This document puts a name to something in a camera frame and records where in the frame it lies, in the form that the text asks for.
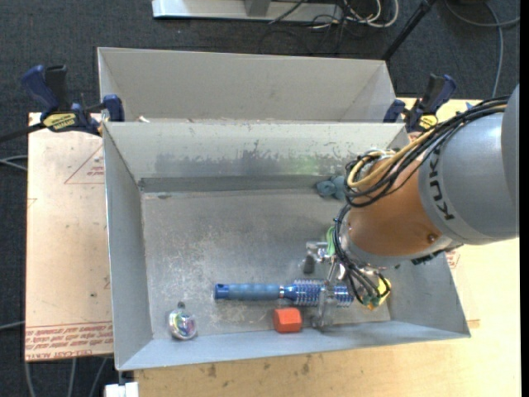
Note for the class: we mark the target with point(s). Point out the orange-red block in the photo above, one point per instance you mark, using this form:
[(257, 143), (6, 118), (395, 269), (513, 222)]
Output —
[(287, 320)]

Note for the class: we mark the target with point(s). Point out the grey metal bin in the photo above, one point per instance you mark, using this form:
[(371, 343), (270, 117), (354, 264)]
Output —
[(231, 238)]

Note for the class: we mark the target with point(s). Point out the blue-grey crumpled cloth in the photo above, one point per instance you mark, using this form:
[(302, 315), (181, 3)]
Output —
[(330, 187)]

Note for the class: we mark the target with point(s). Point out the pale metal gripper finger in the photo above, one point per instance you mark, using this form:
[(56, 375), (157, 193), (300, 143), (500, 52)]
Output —
[(327, 304), (319, 310)]

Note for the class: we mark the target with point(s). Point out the shiny silver round ornament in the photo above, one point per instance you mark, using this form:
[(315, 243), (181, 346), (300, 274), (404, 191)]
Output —
[(182, 325)]

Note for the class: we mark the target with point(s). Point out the blue hair brush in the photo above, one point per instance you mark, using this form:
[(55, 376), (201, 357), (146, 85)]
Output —
[(252, 292)]

